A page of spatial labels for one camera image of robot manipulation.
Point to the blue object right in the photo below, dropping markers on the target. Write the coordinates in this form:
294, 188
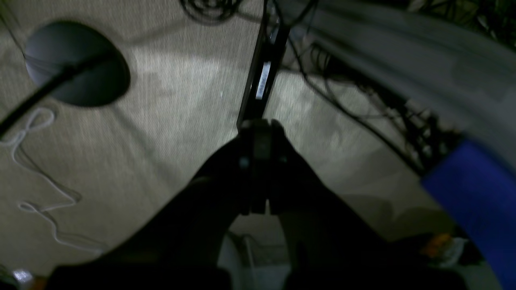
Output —
478, 191

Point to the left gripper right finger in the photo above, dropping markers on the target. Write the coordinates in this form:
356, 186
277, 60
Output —
330, 246

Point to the round black stand base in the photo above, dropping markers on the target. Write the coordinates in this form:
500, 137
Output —
92, 70

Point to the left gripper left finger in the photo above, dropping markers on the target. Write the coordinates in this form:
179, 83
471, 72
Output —
179, 247

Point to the black power strip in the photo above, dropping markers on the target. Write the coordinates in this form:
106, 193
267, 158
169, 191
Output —
265, 64

